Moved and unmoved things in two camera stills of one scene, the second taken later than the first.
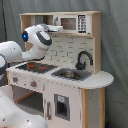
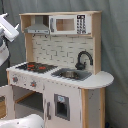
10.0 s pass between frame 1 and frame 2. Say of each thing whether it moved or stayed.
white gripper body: moved
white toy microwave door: stayed
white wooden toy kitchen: stayed
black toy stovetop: stayed
